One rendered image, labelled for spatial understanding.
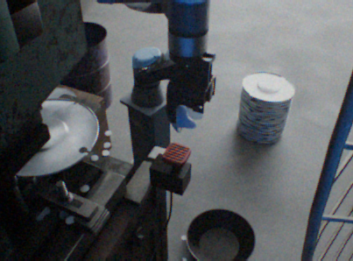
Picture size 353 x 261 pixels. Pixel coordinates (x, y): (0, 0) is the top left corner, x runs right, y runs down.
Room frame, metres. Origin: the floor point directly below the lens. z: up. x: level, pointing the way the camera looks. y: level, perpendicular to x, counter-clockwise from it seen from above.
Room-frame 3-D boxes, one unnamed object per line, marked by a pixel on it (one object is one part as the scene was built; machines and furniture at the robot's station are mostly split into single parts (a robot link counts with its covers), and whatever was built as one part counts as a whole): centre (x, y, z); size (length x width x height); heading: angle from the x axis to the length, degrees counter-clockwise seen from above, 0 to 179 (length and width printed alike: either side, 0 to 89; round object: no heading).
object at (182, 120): (0.56, -0.02, 0.88); 0.06 x 0.03 x 0.09; 66
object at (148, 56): (1.24, 0.11, 0.62); 0.13 x 0.12 x 0.14; 91
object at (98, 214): (0.44, 0.23, 0.76); 0.17 x 0.06 x 0.10; 66
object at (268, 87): (1.54, -0.52, 0.31); 0.29 x 0.29 x 0.01
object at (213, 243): (0.76, -0.20, 0.04); 0.30 x 0.30 x 0.07
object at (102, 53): (1.81, 0.60, 0.24); 0.42 x 0.42 x 0.48
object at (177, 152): (0.59, -0.01, 0.72); 0.07 x 0.06 x 0.08; 156
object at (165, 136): (1.24, 0.11, 0.23); 0.19 x 0.19 x 0.45; 50
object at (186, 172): (0.60, 0.01, 0.62); 0.10 x 0.06 x 0.20; 66
